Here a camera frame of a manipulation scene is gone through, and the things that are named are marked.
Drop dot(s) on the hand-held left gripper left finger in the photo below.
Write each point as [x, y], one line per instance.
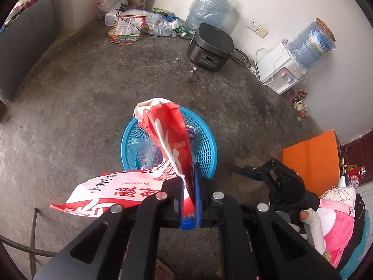
[172, 210]

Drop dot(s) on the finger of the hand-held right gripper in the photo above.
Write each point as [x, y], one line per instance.
[247, 171]
[274, 162]

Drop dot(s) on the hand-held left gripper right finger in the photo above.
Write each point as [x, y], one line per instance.
[197, 198]

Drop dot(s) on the large red and white bag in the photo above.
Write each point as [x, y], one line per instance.
[131, 186]

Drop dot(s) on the blue plastic mesh basket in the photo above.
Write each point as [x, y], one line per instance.
[204, 148]

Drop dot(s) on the purple snack bag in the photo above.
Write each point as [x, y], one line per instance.
[191, 132]

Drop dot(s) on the person's right hand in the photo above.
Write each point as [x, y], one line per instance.
[313, 230]

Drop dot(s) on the orange cabinet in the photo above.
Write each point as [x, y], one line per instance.
[311, 154]

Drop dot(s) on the scattered small wrappers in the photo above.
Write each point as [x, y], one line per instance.
[298, 103]

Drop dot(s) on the black cloth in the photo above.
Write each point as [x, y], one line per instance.
[360, 213]

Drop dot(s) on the dark wooden cabinet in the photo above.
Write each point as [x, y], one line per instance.
[358, 148]

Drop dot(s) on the white water dispenser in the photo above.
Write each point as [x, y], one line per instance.
[276, 70]

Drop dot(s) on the blue water bottle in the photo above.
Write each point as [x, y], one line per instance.
[311, 45]

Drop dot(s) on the dark grey rice cooker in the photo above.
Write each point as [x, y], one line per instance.
[212, 43]

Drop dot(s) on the empty clear water jug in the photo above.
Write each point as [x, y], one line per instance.
[207, 8]

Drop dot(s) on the clear bag of bottles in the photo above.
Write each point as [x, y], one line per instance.
[161, 24]

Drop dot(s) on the pile of printed packets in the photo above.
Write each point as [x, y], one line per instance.
[128, 29]

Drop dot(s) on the grey cabinet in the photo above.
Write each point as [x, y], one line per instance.
[26, 49]

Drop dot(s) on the wall socket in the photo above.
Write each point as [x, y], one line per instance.
[258, 28]

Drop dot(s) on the metal chair frame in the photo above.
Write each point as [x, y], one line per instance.
[33, 224]

